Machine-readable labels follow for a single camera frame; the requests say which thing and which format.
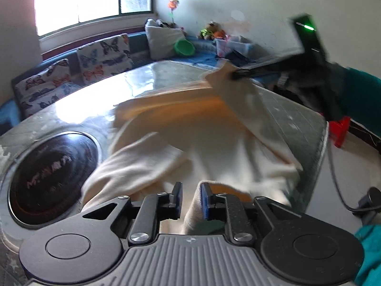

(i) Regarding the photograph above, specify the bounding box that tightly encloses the cream knit garment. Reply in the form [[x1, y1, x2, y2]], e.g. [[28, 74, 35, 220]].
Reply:
[[81, 62, 303, 234]]

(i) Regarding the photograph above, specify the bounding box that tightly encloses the black round device on floor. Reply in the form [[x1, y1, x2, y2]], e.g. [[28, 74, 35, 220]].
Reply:
[[357, 187, 381, 225]]

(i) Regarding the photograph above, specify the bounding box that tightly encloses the butterfly cushion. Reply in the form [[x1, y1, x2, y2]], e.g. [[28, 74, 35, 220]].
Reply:
[[15, 59, 81, 117], [77, 34, 133, 85]]

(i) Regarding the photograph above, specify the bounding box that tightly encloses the teal left sleeve forearm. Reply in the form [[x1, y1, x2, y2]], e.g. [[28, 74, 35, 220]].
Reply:
[[355, 225, 381, 286]]

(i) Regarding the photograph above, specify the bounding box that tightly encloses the green plastic bowl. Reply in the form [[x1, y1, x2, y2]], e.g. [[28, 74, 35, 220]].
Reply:
[[174, 39, 196, 57]]

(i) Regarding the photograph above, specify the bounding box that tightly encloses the right butterfly cushion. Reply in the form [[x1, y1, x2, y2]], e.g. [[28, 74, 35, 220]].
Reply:
[[77, 34, 133, 85]]

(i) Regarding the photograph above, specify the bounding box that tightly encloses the round black induction cooktop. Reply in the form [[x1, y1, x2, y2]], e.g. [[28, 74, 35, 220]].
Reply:
[[8, 132, 101, 229]]

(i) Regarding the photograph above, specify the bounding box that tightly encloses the right gloved hand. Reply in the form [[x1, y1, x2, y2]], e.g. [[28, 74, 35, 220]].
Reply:
[[272, 63, 348, 121]]

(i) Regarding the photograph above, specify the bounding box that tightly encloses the clear plastic storage box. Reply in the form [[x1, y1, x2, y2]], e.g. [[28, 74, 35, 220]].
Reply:
[[215, 36, 256, 59]]

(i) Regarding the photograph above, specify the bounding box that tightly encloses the orange plush toy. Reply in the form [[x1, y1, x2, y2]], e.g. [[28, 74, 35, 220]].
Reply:
[[213, 30, 227, 39]]

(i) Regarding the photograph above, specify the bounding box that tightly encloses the left butterfly cushion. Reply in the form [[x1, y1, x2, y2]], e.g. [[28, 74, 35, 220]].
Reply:
[[15, 59, 81, 117]]

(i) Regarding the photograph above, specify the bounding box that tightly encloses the teal right sleeve forearm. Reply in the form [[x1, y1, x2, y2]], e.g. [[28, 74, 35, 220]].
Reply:
[[347, 68, 380, 137]]

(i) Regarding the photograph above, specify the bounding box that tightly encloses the plain grey pillow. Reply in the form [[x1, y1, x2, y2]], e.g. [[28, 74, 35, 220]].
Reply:
[[145, 19, 185, 61]]

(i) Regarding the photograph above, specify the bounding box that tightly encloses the red plastic stool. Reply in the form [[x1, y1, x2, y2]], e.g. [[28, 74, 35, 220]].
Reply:
[[329, 116, 351, 148]]

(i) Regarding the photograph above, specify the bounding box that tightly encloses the black cable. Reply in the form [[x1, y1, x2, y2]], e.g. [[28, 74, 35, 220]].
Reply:
[[326, 142, 381, 214]]

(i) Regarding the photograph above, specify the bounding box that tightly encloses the plush toy with green vest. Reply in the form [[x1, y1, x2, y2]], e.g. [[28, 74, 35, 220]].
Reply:
[[198, 21, 218, 41]]

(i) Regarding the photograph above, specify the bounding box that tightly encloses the blue sofa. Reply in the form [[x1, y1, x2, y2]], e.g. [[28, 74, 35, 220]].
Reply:
[[0, 31, 269, 132]]

